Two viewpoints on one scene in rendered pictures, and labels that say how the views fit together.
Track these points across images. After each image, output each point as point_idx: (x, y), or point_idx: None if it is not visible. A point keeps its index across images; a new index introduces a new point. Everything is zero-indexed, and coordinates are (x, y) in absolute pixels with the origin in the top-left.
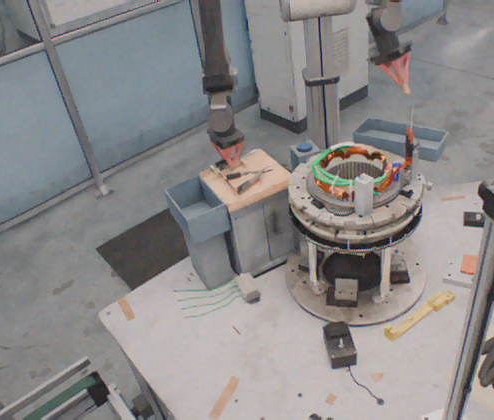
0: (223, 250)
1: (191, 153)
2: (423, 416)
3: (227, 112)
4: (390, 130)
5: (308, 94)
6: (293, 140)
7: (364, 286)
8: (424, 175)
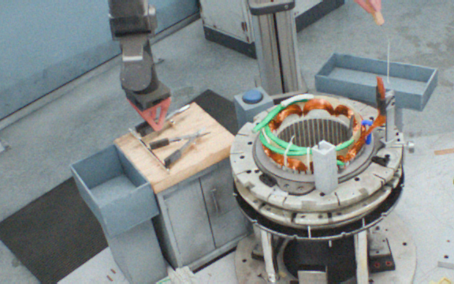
0: (151, 240)
1: (115, 91)
2: None
3: (144, 65)
4: (363, 69)
5: (255, 25)
6: (249, 68)
7: (337, 277)
8: None
